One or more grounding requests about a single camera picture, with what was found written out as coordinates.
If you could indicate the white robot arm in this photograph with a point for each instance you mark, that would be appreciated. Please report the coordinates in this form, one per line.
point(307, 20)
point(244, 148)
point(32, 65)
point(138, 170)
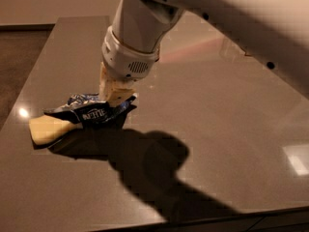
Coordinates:
point(274, 32)

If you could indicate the yellow sponge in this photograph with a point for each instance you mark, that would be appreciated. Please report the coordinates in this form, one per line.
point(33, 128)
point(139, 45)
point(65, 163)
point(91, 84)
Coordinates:
point(46, 129)

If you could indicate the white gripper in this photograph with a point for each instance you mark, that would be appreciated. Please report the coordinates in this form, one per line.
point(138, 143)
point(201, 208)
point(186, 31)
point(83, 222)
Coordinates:
point(126, 61)

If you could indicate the blue chip bag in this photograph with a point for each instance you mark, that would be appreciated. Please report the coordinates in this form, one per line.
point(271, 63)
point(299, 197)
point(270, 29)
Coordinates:
point(87, 108)

